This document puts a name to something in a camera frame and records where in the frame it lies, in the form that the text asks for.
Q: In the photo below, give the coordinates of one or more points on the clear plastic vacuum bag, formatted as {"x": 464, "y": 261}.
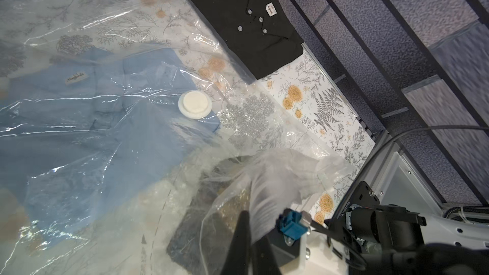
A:
{"x": 133, "y": 238}

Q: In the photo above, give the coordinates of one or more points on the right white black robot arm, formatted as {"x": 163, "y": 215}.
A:
{"x": 369, "y": 238}

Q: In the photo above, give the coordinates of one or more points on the black tray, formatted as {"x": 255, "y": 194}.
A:
{"x": 257, "y": 32}

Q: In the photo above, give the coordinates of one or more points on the white round bag valve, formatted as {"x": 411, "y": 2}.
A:
{"x": 195, "y": 104}

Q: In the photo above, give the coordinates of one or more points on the yellow black plaid shirt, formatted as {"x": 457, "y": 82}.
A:
{"x": 202, "y": 239}

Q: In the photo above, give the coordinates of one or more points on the aluminium front rail frame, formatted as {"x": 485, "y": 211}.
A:
{"x": 389, "y": 176}

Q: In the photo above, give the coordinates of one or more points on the light blue shirt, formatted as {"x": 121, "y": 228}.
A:
{"x": 83, "y": 137}

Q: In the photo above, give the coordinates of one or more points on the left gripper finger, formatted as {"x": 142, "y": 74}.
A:
{"x": 238, "y": 257}

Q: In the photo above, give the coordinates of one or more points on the floral patterned table cloth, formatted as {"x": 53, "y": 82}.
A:
{"x": 324, "y": 103}

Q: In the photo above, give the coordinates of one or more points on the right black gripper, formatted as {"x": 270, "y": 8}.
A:
{"x": 280, "y": 246}

